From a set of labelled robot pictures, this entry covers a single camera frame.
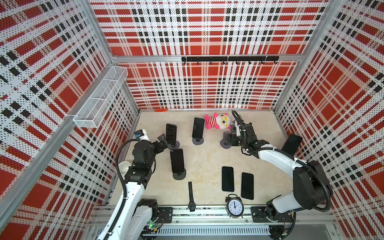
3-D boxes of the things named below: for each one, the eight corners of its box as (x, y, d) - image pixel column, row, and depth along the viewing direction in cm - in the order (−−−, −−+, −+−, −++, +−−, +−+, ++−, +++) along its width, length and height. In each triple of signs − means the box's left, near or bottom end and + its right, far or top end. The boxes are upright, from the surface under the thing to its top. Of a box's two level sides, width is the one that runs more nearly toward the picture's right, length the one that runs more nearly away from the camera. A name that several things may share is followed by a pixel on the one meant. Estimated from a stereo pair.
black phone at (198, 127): (192, 140, 104) (191, 127, 92) (195, 131, 109) (194, 117, 97) (201, 142, 103) (202, 128, 91) (204, 132, 108) (204, 118, 96)
